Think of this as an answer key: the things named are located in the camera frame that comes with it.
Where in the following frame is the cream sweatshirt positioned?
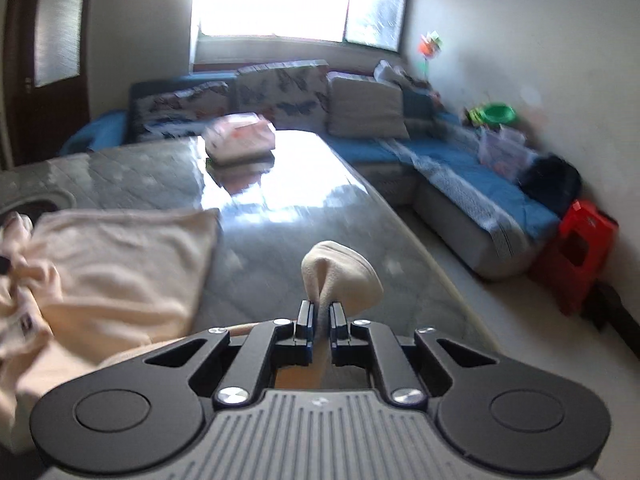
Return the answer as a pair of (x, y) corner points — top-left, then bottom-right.
(0, 207), (385, 441)

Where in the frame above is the blue corner sofa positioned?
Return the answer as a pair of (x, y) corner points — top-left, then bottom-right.
(62, 73), (561, 280)

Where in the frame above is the pink tissue pack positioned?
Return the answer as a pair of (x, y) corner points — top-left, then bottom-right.
(202, 113), (276, 165)

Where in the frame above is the red plastic stool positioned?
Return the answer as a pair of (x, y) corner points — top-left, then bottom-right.
(528, 200), (620, 315)

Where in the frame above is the plain grey cushion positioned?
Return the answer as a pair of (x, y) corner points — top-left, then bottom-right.
(328, 72), (409, 139)

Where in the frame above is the butterfly cushion right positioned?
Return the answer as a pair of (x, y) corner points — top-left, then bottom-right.
(235, 60), (329, 133)

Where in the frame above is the butterfly cushion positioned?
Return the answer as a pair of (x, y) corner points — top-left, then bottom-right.
(132, 81), (231, 142)
(235, 60), (329, 133)

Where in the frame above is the clear plastic storage box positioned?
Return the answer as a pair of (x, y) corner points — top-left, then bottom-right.
(477, 127), (538, 183)

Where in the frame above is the black bag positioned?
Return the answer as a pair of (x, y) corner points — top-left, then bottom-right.
(518, 154), (582, 218)

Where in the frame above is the butterfly cushion left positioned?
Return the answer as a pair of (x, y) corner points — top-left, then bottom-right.
(132, 81), (231, 142)

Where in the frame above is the green plastic bowl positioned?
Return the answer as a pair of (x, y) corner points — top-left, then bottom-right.
(469, 102), (518, 127)

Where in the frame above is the round induction hob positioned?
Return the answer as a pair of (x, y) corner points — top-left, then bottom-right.
(0, 190), (76, 223)

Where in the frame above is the window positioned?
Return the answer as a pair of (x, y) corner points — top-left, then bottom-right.
(192, 0), (407, 51)

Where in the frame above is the dark wooden door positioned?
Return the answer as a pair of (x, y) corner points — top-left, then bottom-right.
(2, 0), (90, 166)

